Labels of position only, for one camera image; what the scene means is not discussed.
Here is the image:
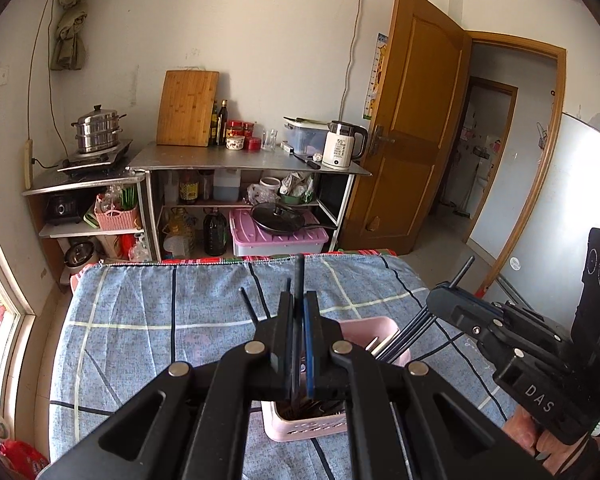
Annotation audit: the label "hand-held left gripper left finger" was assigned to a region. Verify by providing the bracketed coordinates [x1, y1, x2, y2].
[37, 291, 298, 480]

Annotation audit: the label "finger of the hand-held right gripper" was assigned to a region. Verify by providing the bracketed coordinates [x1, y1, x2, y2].
[449, 284, 574, 354]
[425, 286, 574, 377]

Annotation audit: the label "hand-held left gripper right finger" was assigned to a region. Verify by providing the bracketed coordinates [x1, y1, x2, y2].
[303, 290, 557, 480]

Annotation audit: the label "black plastic chopstick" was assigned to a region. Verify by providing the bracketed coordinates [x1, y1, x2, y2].
[450, 256, 476, 291]
[239, 286, 262, 329]
[294, 254, 307, 396]

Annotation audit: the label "pink plastic chopstick basket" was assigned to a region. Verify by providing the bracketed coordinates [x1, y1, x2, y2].
[260, 315, 412, 443]

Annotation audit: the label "set of black chopsticks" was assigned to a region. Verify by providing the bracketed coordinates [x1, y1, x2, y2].
[377, 305, 436, 363]

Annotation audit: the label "person's right hand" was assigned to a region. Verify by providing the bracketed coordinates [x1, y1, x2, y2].
[504, 401, 590, 462]

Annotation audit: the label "pink lidded storage box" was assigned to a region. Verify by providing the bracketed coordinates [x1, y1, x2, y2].
[229, 209, 330, 257]

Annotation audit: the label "red plaid blanket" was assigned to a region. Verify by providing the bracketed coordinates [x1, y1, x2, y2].
[157, 249, 397, 265]

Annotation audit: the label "white board panel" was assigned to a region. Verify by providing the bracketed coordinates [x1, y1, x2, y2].
[500, 112, 600, 331]

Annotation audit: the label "black pan with glass lid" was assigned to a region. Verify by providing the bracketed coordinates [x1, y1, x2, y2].
[250, 201, 339, 235]

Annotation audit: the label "blue checked bed sheet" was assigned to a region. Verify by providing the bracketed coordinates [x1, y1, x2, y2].
[47, 252, 521, 480]

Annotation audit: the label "dark large oil bottle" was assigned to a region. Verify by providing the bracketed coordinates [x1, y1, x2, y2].
[202, 208, 229, 256]

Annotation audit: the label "yellow cooking oil jug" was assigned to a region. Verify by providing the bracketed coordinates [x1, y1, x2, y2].
[162, 206, 199, 256]

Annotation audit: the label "crumpled plastic bags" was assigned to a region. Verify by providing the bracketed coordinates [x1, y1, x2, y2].
[280, 172, 316, 204]

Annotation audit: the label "inner brown doorway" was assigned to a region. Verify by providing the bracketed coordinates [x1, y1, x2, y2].
[432, 76, 519, 219]

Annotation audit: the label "white plastic jug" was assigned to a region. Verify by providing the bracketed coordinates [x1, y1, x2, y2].
[212, 169, 241, 202]

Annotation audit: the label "brown wooden door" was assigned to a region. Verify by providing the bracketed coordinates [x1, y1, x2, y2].
[340, 0, 473, 256]

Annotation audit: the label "brown soy sauce bottle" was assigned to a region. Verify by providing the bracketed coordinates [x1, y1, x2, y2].
[179, 170, 201, 205]

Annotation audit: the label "white electric kettle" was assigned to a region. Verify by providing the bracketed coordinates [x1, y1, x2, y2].
[322, 120, 368, 170]

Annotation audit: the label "clear water filter pitcher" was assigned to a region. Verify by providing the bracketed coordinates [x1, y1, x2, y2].
[284, 116, 331, 157]

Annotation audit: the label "pink woven basket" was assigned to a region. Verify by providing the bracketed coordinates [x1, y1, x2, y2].
[95, 195, 142, 231]

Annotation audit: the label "steel cooker pot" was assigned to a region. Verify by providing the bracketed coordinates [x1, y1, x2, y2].
[62, 240, 101, 269]

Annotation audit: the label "bamboo cutting board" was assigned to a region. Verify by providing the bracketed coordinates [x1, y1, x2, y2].
[156, 70, 220, 147]

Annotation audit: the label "small steel shelf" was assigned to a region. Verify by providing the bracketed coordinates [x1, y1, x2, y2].
[22, 172, 153, 267]

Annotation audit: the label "black induction cooker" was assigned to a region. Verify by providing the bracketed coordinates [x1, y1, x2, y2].
[57, 140, 133, 177]

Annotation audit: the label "red plastic bag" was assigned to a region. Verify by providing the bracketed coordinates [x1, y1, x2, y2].
[0, 440, 49, 479]

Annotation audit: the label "steel steamer pot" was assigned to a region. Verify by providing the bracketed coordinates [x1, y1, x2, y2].
[71, 105, 127, 153]

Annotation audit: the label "beige power strip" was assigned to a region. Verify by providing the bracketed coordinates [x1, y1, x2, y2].
[22, 139, 34, 189]

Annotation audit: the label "brown wooden door frame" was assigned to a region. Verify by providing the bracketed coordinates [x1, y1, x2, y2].
[467, 30, 567, 281]

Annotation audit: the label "wall shelf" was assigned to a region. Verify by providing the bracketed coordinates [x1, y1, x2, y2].
[129, 141, 372, 261]

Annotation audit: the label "wall calendar poster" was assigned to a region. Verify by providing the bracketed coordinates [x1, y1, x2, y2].
[365, 32, 390, 116]

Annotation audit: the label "grey wall cable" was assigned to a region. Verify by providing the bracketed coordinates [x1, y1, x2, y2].
[339, 0, 369, 122]

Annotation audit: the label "window with white frame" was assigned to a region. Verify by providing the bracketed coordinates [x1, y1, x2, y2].
[0, 40, 37, 411]

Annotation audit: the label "black power cable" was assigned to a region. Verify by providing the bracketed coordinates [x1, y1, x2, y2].
[26, 0, 78, 167]

